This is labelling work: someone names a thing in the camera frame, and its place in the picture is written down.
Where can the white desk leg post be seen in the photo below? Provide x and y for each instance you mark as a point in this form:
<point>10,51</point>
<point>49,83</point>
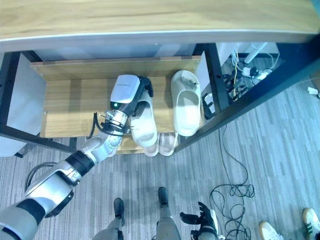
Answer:
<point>253,53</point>

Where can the person's white sneaker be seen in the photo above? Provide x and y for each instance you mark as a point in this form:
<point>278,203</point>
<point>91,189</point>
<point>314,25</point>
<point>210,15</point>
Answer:
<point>311,222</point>
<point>269,231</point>

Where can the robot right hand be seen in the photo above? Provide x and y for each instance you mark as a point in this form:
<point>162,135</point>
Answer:
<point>205,218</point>

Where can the white power strip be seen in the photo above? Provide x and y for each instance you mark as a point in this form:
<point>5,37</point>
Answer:
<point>262,74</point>

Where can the white paper scrap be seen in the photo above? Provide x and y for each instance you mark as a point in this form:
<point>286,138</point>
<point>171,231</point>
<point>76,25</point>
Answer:
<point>313,91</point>

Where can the wooden shoe rack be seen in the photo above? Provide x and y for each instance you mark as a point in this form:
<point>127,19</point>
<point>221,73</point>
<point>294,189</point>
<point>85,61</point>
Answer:
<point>75,105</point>

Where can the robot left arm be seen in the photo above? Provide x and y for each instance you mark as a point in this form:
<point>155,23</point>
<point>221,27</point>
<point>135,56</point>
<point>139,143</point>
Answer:
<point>52,186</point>

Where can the robot leg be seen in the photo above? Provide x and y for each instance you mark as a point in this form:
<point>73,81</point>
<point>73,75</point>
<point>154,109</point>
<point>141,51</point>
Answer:
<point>110,231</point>
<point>166,226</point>

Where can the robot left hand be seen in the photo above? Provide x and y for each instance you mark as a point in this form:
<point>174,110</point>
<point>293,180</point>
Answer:
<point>124,88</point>

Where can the black power adapter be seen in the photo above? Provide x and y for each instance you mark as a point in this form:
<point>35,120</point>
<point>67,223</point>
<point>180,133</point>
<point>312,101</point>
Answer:
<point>208,103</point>

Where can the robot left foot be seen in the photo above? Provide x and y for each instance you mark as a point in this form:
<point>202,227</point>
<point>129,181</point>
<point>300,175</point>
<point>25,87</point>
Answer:
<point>118,207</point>

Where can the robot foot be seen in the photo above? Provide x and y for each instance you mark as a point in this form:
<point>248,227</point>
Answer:
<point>163,196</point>
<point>118,207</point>

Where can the robot right leg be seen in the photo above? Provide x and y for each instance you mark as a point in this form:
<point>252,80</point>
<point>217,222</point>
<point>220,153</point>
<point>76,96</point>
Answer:
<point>166,226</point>

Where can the robot left leg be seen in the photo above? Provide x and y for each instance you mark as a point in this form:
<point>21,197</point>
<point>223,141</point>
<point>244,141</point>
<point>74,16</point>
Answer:
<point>110,231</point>

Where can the grey desk back panel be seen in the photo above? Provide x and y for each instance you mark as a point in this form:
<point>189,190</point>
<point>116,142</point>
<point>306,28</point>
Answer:
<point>100,52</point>

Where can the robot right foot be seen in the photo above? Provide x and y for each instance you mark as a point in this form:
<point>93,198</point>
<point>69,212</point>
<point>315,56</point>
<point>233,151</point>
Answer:
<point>163,196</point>

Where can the wooden desk with black frame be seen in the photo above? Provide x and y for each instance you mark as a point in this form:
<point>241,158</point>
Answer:
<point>150,15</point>

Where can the cream foam slipper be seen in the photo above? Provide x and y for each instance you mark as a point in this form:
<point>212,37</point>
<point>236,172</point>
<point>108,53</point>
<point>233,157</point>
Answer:
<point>187,110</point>
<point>143,125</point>

